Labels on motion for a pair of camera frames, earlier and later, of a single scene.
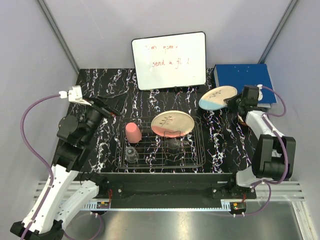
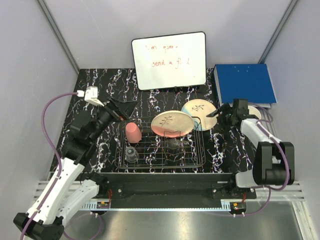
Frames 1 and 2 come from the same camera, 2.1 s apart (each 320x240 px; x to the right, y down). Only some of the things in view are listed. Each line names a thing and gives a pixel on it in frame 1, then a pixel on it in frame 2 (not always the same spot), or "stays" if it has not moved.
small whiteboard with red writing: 170,61 stays
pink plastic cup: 133,133 stays
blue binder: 238,76 stays
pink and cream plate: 172,123 stays
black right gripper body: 235,102 to 225,119
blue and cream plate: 214,98 to 198,109
